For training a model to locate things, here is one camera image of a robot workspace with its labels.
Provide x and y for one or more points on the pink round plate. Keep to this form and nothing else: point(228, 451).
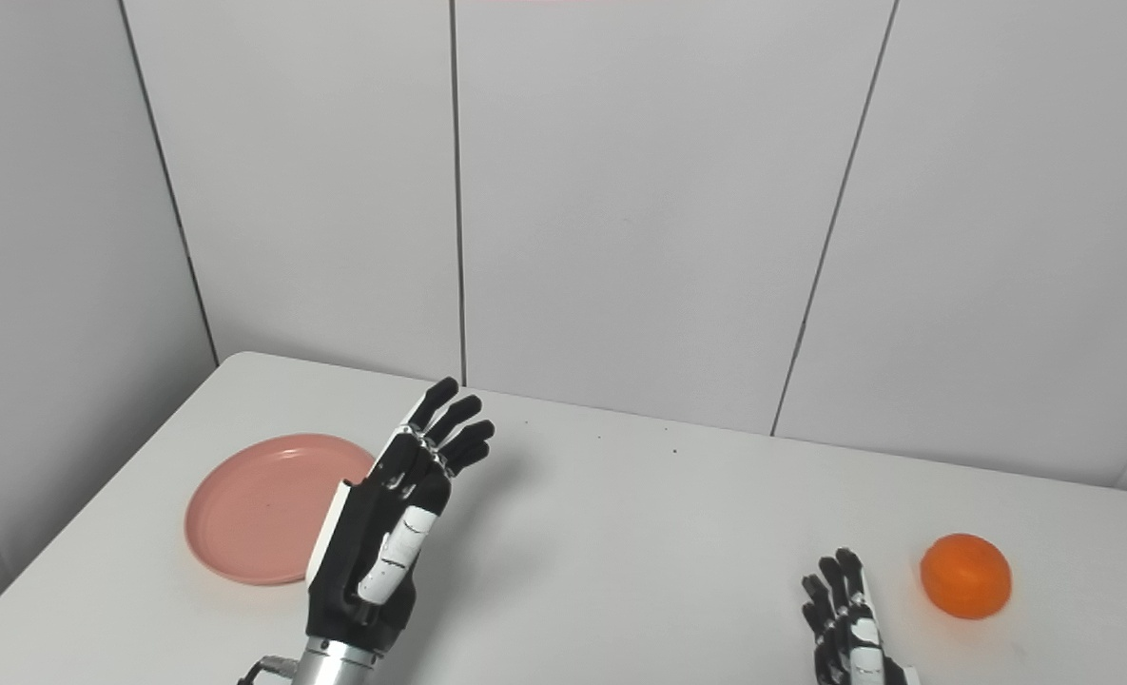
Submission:
point(259, 509)

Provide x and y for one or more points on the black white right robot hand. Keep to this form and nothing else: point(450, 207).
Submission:
point(853, 647)

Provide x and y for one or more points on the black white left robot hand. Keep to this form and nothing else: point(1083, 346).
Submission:
point(373, 542)

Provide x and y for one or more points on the orange fruit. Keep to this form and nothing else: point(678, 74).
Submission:
point(965, 577)

